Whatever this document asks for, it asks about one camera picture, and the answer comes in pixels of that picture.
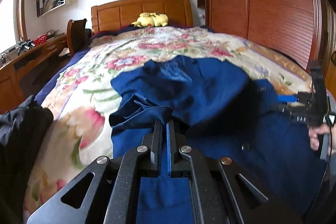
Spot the black device on stand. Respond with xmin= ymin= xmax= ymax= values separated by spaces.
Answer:
xmin=17 ymin=40 xmax=36 ymax=52

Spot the wooden louvered wardrobe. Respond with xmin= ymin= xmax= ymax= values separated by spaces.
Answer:
xmin=194 ymin=0 xmax=336 ymax=83

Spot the person's right hand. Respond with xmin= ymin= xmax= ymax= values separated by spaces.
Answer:
xmin=308 ymin=124 xmax=332 ymax=152

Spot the wooden bed headboard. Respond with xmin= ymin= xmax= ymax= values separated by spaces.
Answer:
xmin=91 ymin=0 xmax=194 ymax=33

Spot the black clothes pile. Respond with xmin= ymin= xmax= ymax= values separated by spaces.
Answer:
xmin=0 ymin=95 xmax=54 ymax=224

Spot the yellow plush toy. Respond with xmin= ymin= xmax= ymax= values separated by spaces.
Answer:
xmin=131 ymin=12 xmax=169 ymax=28

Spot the blue suit jacket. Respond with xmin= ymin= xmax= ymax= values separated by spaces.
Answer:
xmin=109 ymin=55 xmax=328 ymax=224

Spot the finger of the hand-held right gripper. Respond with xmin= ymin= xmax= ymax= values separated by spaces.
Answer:
xmin=272 ymin=105 xmax=290 ymax=115
xmin=278 ymin=94 xmax=300 ymax=104

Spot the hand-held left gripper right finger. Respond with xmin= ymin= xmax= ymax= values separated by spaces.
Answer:
xmin=166 ymin=119 xmax=305 ymax=224

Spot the black cable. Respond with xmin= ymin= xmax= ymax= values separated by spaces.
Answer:
xmin=302 ymin=109 xmax=336 ymax=219

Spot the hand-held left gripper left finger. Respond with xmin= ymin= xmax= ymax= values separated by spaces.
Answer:
xmin=26 ymin=119 xmax=163 ymax=224

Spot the red basket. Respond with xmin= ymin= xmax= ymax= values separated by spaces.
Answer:
xmin=33 ymin=34 xmax=48 ymax=45

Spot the floral blanket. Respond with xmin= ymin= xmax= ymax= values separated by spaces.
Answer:
xmin=22 ymin=26 xmax=314 ymax=224

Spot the wood-framed window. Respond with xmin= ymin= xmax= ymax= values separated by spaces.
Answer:
xmin=0 ymin=0 xmax=28 ymax=56

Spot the wooden desk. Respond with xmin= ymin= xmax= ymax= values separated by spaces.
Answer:
xmin=0 ymin=33 xmax=70 ymax=114

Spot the wooden chair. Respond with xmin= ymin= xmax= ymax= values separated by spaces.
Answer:
xmin=66 ymin=18 xmax=88 ymax=58

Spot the wooden door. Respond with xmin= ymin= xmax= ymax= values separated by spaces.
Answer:
xmin=324 ymin=0 xmax=336 ymax=98

